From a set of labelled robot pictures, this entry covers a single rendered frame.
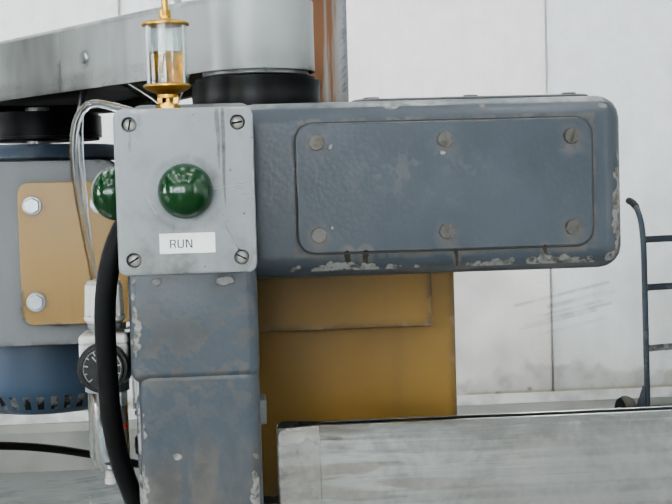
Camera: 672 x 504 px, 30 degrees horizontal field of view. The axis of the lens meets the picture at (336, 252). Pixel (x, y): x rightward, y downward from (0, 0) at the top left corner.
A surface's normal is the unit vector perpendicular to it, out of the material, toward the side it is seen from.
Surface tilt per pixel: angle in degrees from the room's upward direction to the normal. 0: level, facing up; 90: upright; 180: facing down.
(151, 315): 90
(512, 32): 90
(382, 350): 90
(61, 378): 91
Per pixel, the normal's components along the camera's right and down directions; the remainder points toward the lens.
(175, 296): 0.07, 0.05
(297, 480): 0.33, 0.04
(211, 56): -0.67, 0.06
